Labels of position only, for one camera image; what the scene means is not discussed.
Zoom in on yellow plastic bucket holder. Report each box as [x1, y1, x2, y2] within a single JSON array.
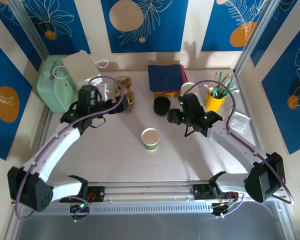
[[204, 88, 227, 112]]

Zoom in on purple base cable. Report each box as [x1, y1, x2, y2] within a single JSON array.
[[213, 192, 245, 220], [71, 196, 93, 223]]

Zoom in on black controller board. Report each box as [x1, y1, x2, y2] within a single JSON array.
[[69, 202, 91, 213], [212, 201, 235, 216]]

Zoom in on clear plastic tray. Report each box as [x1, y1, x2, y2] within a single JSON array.
[[228, 111, 251, 135]]

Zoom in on white black paper cup stack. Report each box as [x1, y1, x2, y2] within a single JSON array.
[[179, 81, 200, 100]]

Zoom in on green wrapped straw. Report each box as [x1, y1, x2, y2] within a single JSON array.
[[221, 74, 235, 97], [223, 84, 238, 99]]

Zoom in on grey metal sheet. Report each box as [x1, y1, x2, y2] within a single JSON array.
[[14, 212, 286, 240]]

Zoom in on brown cardboard cup carrier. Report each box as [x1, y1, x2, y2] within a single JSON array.
[[113, 76, 137, 111]]

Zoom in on navy blue napkin stack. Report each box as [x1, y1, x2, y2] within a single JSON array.
[[147, 64, 185, 93]]

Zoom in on aluminium frame post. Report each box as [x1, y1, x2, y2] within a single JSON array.
[[7, 0, 51, 61], [233, 0, 283, 76]]

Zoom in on green white paper cup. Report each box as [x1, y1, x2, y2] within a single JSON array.
[[141, 127, 161, 152]]

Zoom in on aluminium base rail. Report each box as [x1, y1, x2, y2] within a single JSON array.
[[47, 181, 286, 203]]

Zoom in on black cup lid stack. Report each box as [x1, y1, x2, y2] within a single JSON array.
[[153, 96, 171, 116]]

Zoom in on grey slotted cable duct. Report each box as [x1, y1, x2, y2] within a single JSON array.
[[22, 201, 215, 215]]

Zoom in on mint green carry case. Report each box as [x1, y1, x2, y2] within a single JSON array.
[[36, 55, 78, 113]]

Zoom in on yellow napkin stack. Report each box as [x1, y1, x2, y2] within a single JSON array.
[[152, 90, 181, 97]]

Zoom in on white paper bag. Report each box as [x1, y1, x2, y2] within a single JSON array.
[[51, 49, 110, 90]]

